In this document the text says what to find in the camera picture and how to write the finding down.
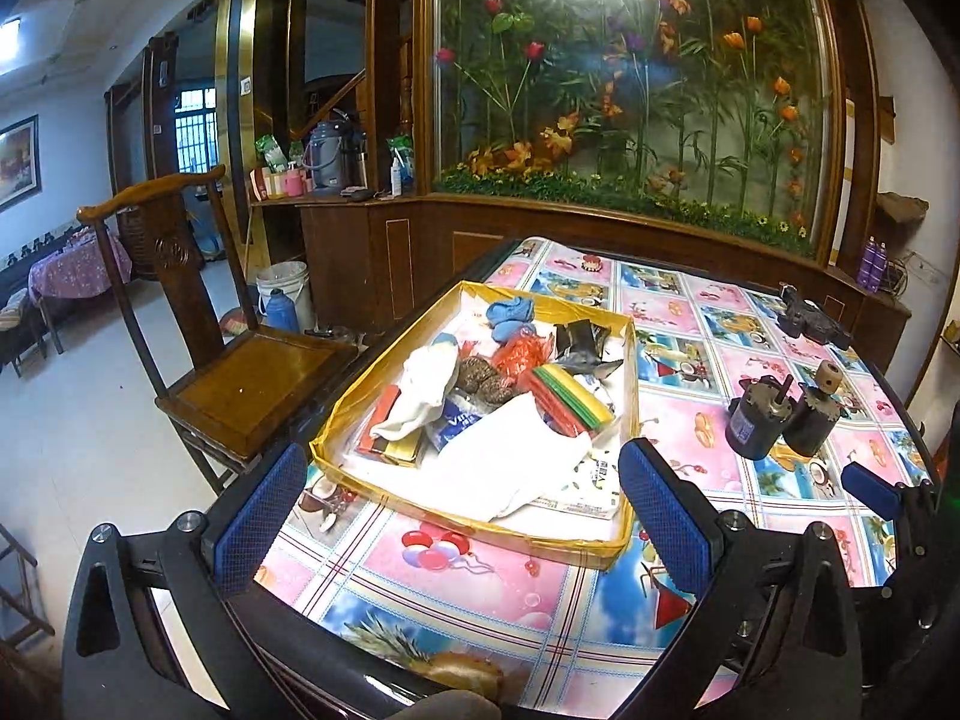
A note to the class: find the black motor with sawtooth disc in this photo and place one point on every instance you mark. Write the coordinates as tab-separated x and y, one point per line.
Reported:
816	412

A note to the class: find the brown knitted scrubber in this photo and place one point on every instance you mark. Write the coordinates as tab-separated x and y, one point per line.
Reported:
479	378

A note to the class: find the striped colourful sponge pack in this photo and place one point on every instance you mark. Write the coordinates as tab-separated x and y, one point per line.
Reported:
392	433

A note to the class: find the white cloth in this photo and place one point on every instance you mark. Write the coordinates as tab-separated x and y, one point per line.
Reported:
498	465

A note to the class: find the purple bottles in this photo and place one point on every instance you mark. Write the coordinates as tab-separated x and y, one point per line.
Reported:
872	267

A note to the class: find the black gold snack bag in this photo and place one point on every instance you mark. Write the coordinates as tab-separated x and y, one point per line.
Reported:
580	349

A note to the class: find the white plastic bucket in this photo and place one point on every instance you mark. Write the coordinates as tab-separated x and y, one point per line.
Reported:
293	278

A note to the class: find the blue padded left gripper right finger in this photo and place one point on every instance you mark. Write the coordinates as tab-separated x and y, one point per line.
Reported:
681	523

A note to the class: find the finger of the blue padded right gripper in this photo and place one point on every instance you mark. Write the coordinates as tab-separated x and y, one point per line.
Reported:
879	496

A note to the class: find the framed wall picture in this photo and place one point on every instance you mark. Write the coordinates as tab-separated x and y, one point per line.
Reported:
20	171

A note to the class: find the colourful patterned tablecloth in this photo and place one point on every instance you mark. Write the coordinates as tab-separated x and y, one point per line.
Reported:
570	610

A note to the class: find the grey kettle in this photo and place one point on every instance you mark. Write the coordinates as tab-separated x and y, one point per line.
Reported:
329	158

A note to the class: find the wooden chair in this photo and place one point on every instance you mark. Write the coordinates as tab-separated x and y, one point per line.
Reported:
242	393

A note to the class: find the black motor with shaft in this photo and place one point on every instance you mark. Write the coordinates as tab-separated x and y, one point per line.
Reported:
759	415

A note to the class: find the blue tissue pack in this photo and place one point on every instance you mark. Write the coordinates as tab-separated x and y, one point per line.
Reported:
459	412

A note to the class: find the lemon print tissue pack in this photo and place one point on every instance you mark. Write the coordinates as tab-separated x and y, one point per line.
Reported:
592	488

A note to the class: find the rainbow striped sponge pack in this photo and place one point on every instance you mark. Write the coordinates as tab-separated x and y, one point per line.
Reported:
568	406

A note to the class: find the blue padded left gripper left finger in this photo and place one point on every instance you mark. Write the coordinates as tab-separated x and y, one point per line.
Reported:
246	519

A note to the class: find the black star-shaped bracket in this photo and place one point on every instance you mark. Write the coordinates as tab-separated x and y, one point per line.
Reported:
803	318

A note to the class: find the blue thermos jug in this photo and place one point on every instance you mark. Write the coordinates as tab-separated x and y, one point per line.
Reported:
280	312

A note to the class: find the white glove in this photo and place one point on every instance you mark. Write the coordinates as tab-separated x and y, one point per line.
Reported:
430	373

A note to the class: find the table with floral cloth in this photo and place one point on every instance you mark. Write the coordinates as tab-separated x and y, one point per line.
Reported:
75	272

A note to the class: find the yellow cardboard tray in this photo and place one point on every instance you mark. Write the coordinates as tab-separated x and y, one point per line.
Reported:
459	317

